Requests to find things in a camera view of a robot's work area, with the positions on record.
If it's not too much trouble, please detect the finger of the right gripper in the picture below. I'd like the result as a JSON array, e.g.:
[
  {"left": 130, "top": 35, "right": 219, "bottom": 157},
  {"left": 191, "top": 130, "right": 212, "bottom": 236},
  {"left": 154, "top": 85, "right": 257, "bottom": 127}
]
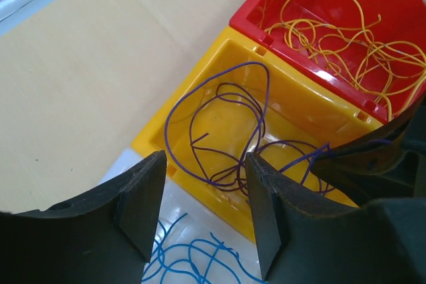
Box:
[{"left": 312, "top": 94, "right": 425, "bottom": 206}]

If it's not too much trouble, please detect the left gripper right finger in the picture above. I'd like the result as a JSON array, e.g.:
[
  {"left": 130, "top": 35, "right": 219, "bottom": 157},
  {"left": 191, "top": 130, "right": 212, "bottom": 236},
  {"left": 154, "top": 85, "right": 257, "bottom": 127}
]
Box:
[{"left": 246, "top": 153, "right": 425, "bottom": 283}]

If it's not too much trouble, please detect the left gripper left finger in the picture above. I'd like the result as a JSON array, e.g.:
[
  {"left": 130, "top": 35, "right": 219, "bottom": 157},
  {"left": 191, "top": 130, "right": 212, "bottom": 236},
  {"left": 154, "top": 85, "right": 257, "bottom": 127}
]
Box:
[{"left": 1, "top": 151, "right": 167, "bottom": 283}]

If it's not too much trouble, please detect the white plastic bin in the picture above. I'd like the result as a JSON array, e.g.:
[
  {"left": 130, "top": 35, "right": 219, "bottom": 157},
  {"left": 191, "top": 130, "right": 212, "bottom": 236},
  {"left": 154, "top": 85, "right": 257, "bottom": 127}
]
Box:
[{"left": 98, "top": 146, "right": 270, "bottom": 284}]

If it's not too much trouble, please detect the blue wire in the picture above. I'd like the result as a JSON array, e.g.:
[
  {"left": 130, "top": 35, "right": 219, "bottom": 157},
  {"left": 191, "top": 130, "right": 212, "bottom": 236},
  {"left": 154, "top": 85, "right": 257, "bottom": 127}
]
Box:
[{"left": 142, "top": 212, "right": 267, "bottom": 284}]

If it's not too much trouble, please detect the red plastic bin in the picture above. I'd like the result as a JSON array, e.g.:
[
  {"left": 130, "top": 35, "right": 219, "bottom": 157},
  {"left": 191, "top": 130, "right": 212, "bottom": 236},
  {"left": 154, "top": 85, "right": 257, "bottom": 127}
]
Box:
[{"left": 230, "top": 0, "right": 425, "bottom": 122}]

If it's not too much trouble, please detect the purple wire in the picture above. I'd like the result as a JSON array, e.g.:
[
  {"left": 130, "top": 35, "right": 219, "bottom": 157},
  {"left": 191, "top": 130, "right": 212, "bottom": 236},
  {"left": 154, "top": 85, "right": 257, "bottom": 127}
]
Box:
[{"left": 164, "top": 61, "right": 393, "bottom": 205}]

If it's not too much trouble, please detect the yellow wire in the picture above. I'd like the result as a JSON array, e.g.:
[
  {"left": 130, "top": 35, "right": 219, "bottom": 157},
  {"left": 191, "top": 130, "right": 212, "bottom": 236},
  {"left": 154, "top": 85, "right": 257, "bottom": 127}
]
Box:
[{"left": 258, "top": 0, "right": 426, "bottom": 119}]

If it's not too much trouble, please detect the yellow plastic bin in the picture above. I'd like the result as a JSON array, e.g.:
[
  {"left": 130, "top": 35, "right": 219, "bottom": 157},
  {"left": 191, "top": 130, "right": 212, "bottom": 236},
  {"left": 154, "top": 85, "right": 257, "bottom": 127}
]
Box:
[{"left": 131, "top": 27, "right": 380, "bottom": 240}]

